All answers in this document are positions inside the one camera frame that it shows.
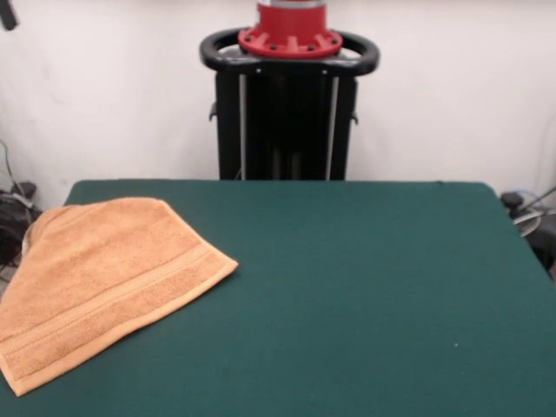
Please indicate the black chair base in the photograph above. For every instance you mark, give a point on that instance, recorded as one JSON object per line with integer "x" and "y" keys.
{"x": 545, "y": 252}

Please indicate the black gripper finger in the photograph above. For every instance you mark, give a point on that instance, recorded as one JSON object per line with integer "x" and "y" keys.
{"x": 8, "y": 15}

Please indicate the orange terry towel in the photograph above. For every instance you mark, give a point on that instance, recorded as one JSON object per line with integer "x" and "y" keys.
{"x": 100, "y": 282}

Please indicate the silver round disc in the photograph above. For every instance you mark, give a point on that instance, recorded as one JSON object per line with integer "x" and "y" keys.
{"x": 527, "y": 221}

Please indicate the dark green table cloth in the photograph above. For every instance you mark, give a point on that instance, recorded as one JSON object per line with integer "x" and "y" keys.
{"x": 347, "y": 304}

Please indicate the black plug block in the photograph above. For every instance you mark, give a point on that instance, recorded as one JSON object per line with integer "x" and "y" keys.
{"x": 512, "y": 200}

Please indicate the small black adapter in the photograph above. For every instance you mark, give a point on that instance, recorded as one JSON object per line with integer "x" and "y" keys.
{"x": 29, "y": 189}

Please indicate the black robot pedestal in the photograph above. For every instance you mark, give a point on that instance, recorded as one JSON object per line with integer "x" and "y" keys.
{"x": 282, "y": 130}

